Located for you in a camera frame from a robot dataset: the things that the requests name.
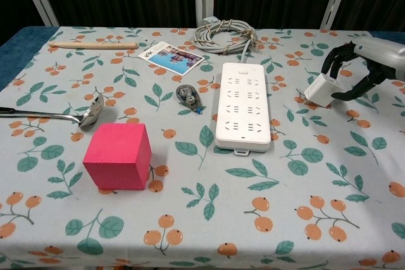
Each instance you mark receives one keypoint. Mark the blue picture postcard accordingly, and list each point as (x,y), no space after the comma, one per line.
(171,58)

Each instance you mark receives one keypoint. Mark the floral tablecloth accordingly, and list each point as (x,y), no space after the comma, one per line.
(221,203)

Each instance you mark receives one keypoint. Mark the wooden stick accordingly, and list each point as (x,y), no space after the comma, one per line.
(95,45)

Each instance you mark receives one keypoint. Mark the white power strip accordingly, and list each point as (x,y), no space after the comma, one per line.
(243,137)

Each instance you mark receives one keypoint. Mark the white power adapter plug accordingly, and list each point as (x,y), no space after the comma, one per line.
(319,91)

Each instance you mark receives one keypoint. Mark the pink foam cube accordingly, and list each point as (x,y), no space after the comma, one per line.
(114,156)

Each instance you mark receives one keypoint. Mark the grey correction tape dispenser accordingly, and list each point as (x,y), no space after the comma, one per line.
(188,97)

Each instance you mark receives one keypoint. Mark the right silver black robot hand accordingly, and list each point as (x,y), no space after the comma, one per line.
(383,56)

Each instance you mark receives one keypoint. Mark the blue table cover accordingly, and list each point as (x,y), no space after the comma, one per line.
(19,37)

